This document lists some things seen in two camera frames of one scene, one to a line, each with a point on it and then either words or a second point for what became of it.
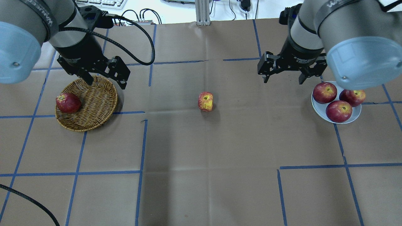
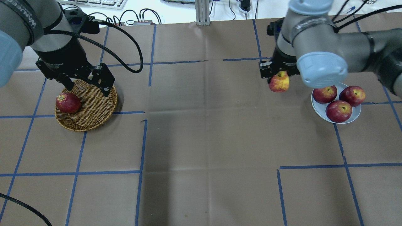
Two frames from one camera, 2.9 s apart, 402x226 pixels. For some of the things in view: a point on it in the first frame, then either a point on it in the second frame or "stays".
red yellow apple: [205, 101] to [279, 83]
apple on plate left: [324, 93] stays
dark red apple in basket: [68, 103] stays
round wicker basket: [98, 102] stays
